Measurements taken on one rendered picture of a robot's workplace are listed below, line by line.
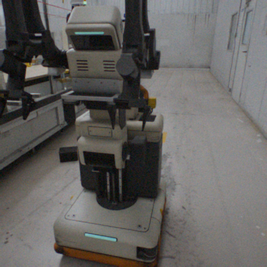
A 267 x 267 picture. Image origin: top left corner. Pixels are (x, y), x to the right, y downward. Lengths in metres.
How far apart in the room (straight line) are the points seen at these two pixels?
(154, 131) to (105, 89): 0.45
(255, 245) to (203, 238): 0.32
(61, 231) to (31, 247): 0.36
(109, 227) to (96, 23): 1.04
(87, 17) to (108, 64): 0.20
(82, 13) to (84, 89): 0.31
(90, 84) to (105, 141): 0.28
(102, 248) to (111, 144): 0.63
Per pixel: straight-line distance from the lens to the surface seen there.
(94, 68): 1.07
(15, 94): 0.91
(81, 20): 1.03
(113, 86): 1.03
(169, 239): 1.76
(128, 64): 0.69
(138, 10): 0.78
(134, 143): 1.23
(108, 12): 1.03
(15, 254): 1.82
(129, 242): 1.38
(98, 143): 1.13
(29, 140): 2.95
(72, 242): 1.52
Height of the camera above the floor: 1.25
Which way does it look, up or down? 21 degrees down
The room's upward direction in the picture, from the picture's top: straight up
